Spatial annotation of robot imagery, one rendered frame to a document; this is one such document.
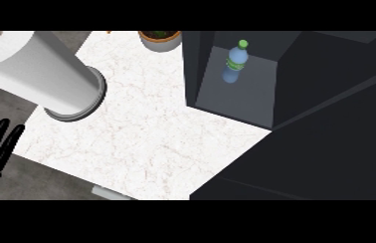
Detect blue water bottle green cap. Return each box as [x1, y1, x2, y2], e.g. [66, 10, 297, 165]
[220, 39, 251, 85]

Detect dark grey cabinet door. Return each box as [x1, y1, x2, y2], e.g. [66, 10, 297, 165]
[188, 76, 376, 201]

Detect dark grey cabinet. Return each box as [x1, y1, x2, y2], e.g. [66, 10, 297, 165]
[182, 31, 376, 131]

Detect white cylindrical column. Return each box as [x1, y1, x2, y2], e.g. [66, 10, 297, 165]
[0, 31, 110, 122]

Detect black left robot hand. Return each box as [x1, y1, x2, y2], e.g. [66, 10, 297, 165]
[0, 118, 27, 178]

